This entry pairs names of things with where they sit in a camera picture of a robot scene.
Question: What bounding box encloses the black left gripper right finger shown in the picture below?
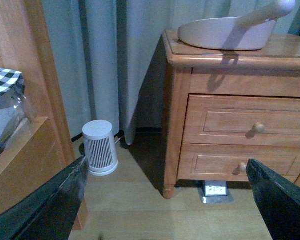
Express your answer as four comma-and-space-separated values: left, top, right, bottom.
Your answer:
246, 158, 300, 240

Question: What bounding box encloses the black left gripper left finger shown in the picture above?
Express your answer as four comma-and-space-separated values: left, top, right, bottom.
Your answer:
0, 156, 89, 240

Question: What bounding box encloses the beige plastic dustpan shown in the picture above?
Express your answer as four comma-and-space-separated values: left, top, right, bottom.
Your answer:
177, 0, 296, 51

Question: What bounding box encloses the round wooden lower knob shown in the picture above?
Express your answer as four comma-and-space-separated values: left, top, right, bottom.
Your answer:
237, 162, 247, 173

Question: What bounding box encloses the round wooden knob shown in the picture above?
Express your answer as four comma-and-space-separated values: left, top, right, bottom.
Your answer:
237, 162, 247, 173
251, 122, 266, 134

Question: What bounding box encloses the floor power socket box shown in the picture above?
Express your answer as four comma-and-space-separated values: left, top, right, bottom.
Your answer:
197, 180, 234, 204

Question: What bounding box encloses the round wooden upper knob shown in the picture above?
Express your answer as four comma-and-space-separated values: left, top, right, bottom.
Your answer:
251, 122, 266, 134

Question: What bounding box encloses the white cylindrical air purifier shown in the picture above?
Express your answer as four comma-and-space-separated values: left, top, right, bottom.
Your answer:
82, 120, 119, 176

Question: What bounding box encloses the wooden nightstand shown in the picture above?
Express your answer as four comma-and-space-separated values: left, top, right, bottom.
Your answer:
162, 30, 300, 199

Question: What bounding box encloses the black white checkered bedsheet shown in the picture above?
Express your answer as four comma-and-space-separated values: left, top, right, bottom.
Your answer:
0, 68, 24, 97

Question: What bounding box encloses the grey curtain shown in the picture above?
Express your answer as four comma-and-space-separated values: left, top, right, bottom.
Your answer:
42, 0, 268, 144

